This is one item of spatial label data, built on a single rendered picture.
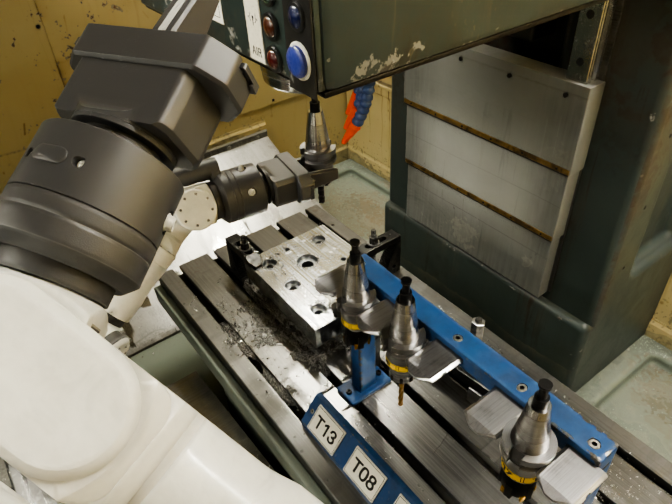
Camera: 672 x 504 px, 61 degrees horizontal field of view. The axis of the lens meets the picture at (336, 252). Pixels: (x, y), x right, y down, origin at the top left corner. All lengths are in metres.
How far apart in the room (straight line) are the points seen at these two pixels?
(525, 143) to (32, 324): 1.07
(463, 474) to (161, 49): 0.89
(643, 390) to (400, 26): 1.33
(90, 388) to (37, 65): 1.59
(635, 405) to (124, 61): 1.51
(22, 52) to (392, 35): 1.37
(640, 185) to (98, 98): 1.01
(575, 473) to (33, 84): 1.62
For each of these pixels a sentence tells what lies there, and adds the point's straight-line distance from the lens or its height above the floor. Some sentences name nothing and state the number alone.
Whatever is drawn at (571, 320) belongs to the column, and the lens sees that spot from 1.41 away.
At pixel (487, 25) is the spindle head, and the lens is 0.69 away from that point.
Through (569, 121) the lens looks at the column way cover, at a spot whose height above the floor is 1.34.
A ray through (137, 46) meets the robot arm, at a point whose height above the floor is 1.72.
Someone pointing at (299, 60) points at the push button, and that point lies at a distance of 0.55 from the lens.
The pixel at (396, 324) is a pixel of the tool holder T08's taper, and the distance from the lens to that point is 0.79.
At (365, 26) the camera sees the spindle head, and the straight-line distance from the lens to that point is 0.56.
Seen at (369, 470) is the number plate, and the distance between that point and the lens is 1.02.
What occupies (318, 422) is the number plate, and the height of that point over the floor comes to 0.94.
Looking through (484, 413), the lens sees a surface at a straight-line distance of 0.76.
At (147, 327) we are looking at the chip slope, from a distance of 1.76.
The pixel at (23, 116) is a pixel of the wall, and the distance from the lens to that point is 1.87.
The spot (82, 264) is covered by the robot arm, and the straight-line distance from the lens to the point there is 0.32.
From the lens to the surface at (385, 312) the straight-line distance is 0.87.
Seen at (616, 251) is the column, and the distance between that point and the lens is 1.28.
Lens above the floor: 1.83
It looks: 38 degrees down
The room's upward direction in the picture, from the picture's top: 3 degrees counter-clockwise
